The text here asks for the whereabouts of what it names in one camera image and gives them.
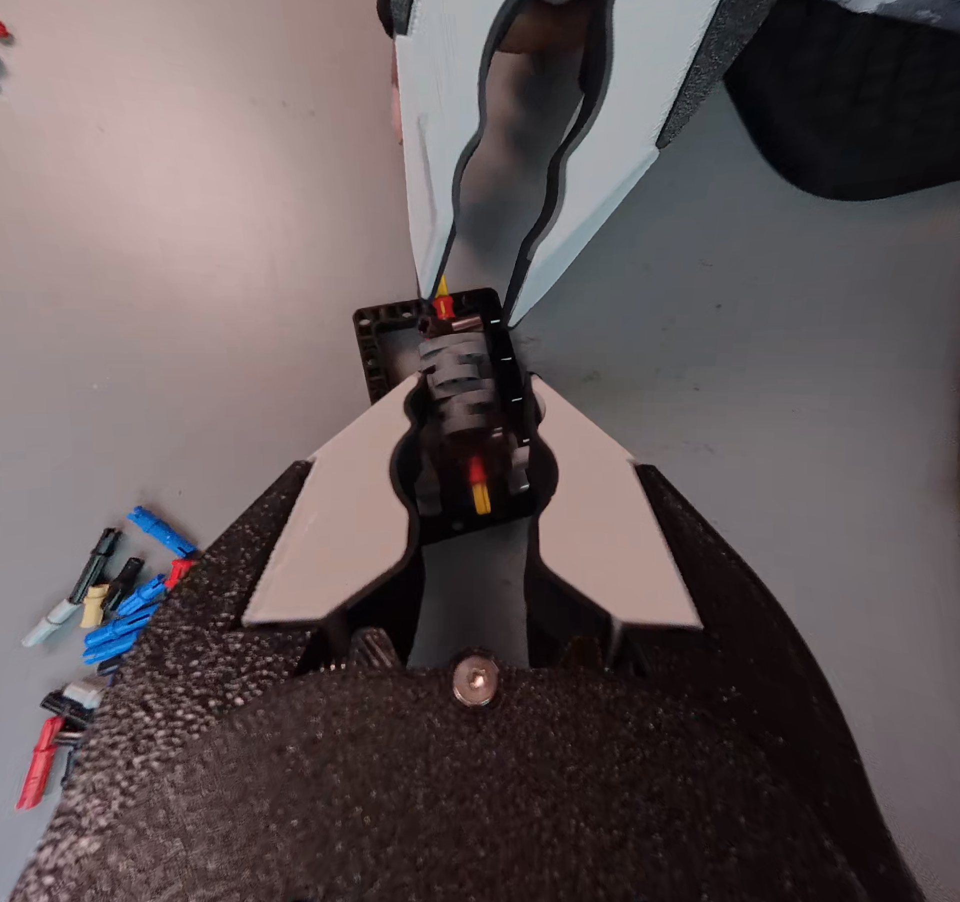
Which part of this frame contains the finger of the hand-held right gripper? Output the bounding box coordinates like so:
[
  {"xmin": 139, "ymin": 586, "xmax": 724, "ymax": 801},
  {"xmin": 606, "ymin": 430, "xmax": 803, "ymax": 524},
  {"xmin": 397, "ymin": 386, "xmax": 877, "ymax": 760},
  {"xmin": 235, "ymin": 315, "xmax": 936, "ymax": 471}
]
[
  {"xmin": 506, "ymin": 0, "xmax": 745, "ymax": 327},
  {"xmin": 393, "ymin": 0, "xmax": 543, "ymax": 299}
]

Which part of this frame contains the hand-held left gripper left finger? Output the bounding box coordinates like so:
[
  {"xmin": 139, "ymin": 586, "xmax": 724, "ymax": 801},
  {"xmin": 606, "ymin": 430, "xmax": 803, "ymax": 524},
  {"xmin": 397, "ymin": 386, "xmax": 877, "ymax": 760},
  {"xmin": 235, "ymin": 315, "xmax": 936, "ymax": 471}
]
[{"xmin": 240, "ymin": 375, "xmax": 424, "ymax": 665}]

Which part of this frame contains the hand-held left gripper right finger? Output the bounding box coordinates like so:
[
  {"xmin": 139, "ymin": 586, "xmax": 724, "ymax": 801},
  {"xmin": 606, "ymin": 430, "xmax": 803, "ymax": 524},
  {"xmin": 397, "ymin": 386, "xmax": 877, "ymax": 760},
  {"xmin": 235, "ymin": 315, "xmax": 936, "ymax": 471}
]
[{"xmin": 523, "ymin": 375, "xmax": 704, "ymax": 668}]

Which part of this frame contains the black toy frame assembly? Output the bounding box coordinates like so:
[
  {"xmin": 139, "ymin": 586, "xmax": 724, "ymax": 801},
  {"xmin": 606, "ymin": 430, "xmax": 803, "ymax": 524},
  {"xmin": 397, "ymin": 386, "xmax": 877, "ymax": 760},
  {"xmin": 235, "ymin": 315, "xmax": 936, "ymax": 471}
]
[{"xmin": 352, "ymin": 275, "xmax": 560, "ymax": 547}]

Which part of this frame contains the grey desk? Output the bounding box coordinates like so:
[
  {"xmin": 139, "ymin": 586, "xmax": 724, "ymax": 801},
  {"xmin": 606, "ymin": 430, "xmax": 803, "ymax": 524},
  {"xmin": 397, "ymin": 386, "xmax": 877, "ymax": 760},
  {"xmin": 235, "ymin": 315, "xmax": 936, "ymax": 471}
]
[{"xmin": 0, "ymin": 0, "xmax": 960, "ymax": 902}]

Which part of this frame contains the pile of colourful toy pins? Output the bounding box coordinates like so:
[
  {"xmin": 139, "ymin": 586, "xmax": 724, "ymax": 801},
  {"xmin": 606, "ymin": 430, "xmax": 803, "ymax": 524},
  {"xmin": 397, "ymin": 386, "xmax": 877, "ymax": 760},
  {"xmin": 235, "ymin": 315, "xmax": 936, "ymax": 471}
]
[{"xmin": 15, "ymin": 504, "xmax": 200, "ymax": 813}]

